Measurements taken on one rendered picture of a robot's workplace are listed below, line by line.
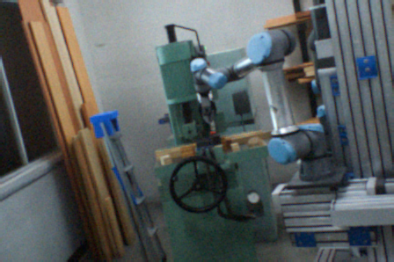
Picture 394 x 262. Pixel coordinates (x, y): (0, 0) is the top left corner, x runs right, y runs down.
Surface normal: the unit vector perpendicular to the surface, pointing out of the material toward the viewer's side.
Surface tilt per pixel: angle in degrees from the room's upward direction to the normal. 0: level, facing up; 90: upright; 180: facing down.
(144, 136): 90
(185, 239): 90
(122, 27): 90
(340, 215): 90
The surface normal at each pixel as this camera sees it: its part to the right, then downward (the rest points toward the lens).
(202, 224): -0.01, 0.14
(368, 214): -0.40, 0.22
